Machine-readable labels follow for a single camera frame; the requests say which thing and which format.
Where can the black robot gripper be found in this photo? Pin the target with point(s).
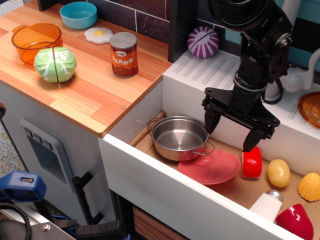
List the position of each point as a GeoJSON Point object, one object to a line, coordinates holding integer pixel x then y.
{"type": "Point", "coordinates": [244, 106]}

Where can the orange beans can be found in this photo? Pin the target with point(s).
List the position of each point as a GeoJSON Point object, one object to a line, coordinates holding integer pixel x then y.
{"type": "Point", "coordinates": [124, 55]}

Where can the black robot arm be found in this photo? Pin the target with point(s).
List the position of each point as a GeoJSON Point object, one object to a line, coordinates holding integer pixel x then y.
{"type": "Point", "coordinates": [266, 37]}

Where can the stainless steel pot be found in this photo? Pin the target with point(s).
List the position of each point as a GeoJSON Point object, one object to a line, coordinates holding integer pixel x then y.
{"type": "Point", "coordinates": [179, 138]}

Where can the orange transparent pot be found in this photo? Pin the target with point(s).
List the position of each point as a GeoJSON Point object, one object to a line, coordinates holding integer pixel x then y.
{"type": "Point", "coordinates": [28, 40]}

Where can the red cheese wheel toy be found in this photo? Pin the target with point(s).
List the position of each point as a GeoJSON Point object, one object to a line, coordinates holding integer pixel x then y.
{"type": "Point", "coordinates": [252, 163]}

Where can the pink plastic plate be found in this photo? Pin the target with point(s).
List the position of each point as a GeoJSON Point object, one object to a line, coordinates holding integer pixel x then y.
{"type": "Point", "coordinates": [214, 168]}

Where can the yellow toy potato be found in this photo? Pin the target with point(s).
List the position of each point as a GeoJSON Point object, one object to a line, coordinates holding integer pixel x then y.
{"type": "Point", "coordinates": [279, 173]}

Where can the white toy sink unit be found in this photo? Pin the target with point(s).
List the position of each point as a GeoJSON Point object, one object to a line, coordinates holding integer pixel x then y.
{"type": "Point", "coordinates": [137, 173]}

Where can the grey toy faucet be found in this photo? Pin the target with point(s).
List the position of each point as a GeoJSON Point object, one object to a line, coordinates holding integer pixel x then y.
{"type": "Point", "coordinates": [304, 15]}

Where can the orange transparent lid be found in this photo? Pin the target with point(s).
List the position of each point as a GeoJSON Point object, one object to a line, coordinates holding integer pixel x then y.
{"type": "Point", "coordinates": [309, 108]}

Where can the white salt shaker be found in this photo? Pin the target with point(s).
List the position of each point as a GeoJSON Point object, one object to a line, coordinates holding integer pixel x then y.
{"type": "Point", "coordinates": [268, 205]}

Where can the wooden rolling pin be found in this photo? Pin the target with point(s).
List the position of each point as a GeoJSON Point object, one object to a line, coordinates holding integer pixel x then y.
{"type": "Point", "coordinates": [146, 130]}

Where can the purple toy cabbage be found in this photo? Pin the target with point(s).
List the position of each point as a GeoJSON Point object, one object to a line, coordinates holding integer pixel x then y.
{"type": "Point", "coordinates": [203, 42]}

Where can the yellow toy corn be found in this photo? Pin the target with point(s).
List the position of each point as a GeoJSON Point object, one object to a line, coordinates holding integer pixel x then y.
{"type": "Point", "coordinates": [309, 187]}

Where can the red toy pepper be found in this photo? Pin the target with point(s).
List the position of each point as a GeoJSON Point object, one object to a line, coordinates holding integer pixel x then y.
{"type": "Point", "coordinates": [296, 220]}

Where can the wooden counter top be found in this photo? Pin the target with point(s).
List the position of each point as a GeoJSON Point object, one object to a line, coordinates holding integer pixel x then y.
{"type": "Point", "coordinates": [94, 99]}

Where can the toy fried egg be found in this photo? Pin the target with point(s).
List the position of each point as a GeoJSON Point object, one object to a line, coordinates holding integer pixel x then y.
{"type": "Point", "coordinates": [98, 35]}

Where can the grey toy oven door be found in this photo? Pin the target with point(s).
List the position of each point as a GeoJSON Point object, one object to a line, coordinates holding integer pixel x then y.
{"type": "Point", "coordinates": [51, 159]}

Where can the green toy cabbage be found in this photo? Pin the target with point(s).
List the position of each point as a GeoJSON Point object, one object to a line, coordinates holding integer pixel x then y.
{"type": "Point", "coordinates": [55, 65]}

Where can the teal plastic bowl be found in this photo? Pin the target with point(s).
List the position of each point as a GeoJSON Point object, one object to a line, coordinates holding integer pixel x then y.
{"type": "Point", "coordinates": [79, 15]}

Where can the blue clamp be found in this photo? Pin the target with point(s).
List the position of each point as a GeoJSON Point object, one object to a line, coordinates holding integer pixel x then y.
{"type": "Point", "coordinates": [22, 186]}

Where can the black oven handle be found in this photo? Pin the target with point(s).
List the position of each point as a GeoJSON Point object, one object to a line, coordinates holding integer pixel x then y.
{"type": "Point", "coordinates": [79, 183]}

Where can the metal bracket with screw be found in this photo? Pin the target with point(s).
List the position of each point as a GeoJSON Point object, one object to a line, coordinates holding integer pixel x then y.
{"type": "Point", "coordinates": [48, 231]}

